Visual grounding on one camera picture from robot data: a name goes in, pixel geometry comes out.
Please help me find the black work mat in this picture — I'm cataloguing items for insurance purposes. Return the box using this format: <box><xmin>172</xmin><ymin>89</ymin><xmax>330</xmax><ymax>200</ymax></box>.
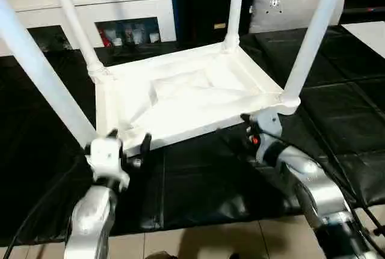
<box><xmin>0</xmin><ymin>23</ymin><xmax>385</xmax><ymax>246</ymax></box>

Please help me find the grey cushion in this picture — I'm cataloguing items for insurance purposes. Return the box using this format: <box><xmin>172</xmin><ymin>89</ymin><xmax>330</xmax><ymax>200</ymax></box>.
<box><xmin>248</xmin><ymin>0</ymin><xmax>347</xmax><ymax>35</ymax></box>

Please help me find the black furniture with yellow label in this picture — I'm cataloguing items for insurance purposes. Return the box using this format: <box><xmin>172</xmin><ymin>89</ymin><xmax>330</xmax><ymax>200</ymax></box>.
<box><xmin>171</xmin><ymin>0</ymin><xmax>258</xmax><ymax>44</ymax></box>

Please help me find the white glass-door cabinet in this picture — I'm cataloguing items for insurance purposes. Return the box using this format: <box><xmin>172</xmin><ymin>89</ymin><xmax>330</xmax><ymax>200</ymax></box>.
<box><xmin>0</xmin><ymin>0</ymin><xmax>179</xmax><ymax>56</ymax></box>

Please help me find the white flat panel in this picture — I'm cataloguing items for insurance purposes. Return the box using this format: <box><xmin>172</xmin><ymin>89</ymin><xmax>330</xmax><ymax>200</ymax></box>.
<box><xmin>342</xmin><ymin>22</ymin><xmax>385</xmax><ymax>60</ymax></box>

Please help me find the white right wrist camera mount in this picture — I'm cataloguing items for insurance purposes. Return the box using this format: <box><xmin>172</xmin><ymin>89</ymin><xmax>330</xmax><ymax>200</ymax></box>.
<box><xmin>255</xmin><ymin>113</ymin><xmax>285</xmax><ymax>165</ymax></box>

